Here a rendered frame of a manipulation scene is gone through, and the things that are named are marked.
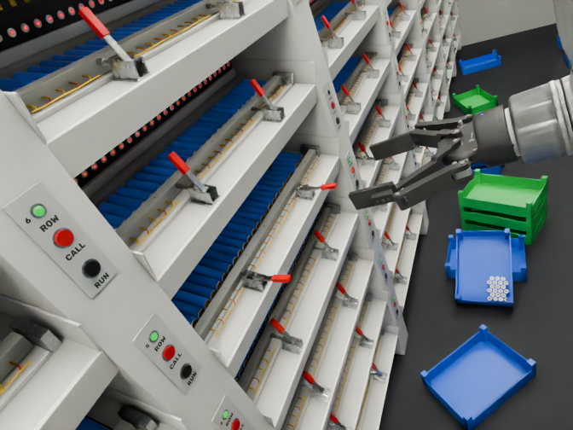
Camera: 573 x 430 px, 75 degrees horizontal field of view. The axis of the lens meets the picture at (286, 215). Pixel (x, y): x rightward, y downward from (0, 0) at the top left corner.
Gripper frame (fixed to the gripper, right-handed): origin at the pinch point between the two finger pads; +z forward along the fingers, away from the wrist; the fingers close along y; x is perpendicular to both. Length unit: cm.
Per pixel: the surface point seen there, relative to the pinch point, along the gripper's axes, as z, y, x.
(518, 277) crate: 1, 71, -105
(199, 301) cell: 28.2, -21.8, -2.7
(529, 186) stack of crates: -9, 113, -91
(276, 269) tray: 21.1, -9.8, -8.7
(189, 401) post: 19.9, -37.0, -5.2
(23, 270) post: 14.2, -39.1, 22.0
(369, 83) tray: 23, 77, -8
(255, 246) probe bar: 24.6, -7.5, -4.1
